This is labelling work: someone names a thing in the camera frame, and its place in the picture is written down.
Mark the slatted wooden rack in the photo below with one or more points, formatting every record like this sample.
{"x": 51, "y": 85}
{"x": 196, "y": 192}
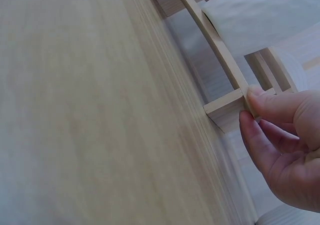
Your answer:
{"x": 222, "y": 52}

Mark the person's right thumb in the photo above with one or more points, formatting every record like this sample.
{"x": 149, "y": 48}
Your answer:
{"x": 280, "y": 107}

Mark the white cloth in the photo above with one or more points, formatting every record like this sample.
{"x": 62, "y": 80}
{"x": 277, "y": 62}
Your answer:
{"x": 260, "y": 17}

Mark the person's right hand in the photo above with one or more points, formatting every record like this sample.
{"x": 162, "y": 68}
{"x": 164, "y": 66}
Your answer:
{"x": 295, "y": 175}

